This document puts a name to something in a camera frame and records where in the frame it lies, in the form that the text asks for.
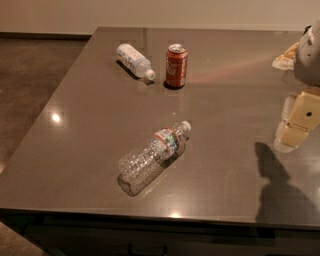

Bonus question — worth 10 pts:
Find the black drawer handle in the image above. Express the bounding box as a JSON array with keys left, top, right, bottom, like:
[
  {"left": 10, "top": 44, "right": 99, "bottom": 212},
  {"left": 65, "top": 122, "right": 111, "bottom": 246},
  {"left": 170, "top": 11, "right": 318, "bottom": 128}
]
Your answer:
[{"left": 128, "top": 244, "right": 168, "bottom": 256}]

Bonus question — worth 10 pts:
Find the red soda can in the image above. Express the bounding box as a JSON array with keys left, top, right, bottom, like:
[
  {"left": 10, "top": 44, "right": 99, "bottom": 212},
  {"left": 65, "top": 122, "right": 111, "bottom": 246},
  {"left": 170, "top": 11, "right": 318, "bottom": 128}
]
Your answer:
[{"left": 166, "top": 43, "right": 188, "bottom": 88}]

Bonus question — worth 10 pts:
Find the small white-labelled water bottle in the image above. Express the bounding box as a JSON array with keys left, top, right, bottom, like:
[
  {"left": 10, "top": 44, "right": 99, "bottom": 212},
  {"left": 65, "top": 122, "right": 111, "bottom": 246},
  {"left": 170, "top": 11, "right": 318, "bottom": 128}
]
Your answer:
[{"left": 116, "top": 44, "right": 156, "bottom": 81}]

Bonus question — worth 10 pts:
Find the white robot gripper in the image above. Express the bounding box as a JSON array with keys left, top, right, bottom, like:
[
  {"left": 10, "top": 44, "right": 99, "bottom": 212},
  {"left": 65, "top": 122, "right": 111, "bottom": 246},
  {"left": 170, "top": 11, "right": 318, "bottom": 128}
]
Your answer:
[{"left": 272, "top": 20, "right": 320, "bottom": 153}]

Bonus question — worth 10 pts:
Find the clear water bottle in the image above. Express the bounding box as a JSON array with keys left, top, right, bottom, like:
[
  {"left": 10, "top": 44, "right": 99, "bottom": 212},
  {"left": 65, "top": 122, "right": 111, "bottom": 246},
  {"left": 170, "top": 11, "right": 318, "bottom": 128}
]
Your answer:
[{"left": 117, "top": 121, "right": 191, "bottom": 197}]

